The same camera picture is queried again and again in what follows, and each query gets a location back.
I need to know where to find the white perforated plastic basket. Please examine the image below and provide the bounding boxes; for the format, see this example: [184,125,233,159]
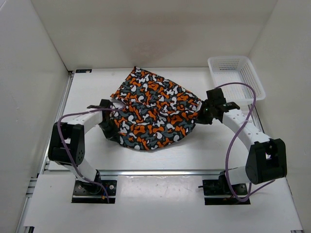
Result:
[207,55,266,104]

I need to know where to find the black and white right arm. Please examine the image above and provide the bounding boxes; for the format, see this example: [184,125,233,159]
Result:
[198,88,287,194]

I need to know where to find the aluminium table edge rail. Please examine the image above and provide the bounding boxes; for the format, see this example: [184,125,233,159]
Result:
[38,169,277,177]

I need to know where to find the black corner label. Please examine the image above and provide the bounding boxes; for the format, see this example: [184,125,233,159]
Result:
[75,69,92,73]

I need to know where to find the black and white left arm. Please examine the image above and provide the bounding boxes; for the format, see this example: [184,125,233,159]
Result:
[48,99,120,194]

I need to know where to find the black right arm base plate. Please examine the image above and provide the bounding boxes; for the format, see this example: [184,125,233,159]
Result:
[198,180,251,206]

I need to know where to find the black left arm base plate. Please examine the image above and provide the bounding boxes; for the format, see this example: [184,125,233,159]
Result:
[71,180,117,204]

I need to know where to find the left side aluminium rail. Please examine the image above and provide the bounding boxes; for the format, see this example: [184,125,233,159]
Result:
[36,71,75,178]

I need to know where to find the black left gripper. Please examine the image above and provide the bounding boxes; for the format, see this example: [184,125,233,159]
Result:
[98,118,121,142]

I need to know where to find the orange camouflage shorts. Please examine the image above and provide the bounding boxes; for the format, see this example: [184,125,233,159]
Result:
[110,67,202,150]

